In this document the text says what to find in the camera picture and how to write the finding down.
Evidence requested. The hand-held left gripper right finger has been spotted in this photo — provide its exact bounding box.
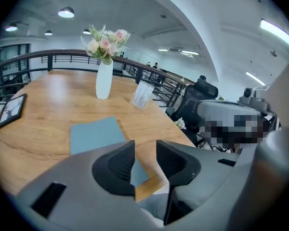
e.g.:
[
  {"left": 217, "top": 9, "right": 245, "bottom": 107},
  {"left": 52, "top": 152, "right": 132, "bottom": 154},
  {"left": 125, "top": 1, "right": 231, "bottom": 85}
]
[{"left": 156, "top": 140, "right": 202, "bottom": 226}]

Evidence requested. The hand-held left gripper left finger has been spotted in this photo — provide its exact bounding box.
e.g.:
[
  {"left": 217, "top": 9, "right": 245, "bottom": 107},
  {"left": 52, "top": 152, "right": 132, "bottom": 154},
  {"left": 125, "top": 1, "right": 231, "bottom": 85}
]
[{"left": 92, "top": 140, "right": 136, "bottom": 201}]

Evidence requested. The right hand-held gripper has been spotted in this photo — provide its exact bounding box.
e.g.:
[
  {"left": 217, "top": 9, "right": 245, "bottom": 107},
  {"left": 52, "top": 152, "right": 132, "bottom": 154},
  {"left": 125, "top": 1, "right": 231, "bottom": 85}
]
[{"left": 197, "top": 84, "right": 280, "bottom": 128}]

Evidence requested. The light blue mat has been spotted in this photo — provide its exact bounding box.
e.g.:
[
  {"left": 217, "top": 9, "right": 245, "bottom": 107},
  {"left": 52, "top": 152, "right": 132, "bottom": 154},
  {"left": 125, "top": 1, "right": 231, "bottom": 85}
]
[{"left": 69, "top": 115, "right": 150, "bottom": 187}]

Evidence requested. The black office chair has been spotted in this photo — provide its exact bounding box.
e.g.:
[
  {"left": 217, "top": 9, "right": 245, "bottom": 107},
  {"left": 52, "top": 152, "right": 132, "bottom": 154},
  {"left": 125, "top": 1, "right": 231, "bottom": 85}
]
[{"left": 165, "top": 75, "right": 219, "bottom": 144}]

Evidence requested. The artificial flower sprig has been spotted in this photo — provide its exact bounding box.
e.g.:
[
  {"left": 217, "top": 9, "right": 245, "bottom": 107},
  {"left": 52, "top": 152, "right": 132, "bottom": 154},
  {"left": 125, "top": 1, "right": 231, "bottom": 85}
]
[{"left": 174, "top": 117, "right": 187, "bottom": 130}]

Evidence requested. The rectangular ceiling panel light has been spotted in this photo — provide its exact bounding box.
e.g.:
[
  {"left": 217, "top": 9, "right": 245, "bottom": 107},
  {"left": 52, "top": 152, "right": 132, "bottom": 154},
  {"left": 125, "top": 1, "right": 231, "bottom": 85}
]
[
  {"left": 245, "top": 71, "right": 266, "bottom": 86},
  {"left": 260, "top": 19, "right": 289, "bottom": 51}
]

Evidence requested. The white vase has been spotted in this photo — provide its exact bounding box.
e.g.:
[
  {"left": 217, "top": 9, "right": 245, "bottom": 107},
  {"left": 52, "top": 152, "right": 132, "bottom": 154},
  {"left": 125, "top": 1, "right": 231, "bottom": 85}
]
[{"left": 95, "top": 58, "right": 114, "bottom": 100}]

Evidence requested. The pink flower bouquet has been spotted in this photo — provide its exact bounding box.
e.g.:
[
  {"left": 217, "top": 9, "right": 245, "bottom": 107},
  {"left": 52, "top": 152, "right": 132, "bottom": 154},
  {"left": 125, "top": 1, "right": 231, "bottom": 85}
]
[{"left": 80, "top": 25, "right": 131, "bottom": 65}]

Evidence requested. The black deer picture frame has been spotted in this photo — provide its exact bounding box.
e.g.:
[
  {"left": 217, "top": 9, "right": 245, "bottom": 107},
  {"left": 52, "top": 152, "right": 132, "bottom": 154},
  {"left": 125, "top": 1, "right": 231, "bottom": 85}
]
[{"left": 0, "top": 93, "right": 27, "bottom": 130}]

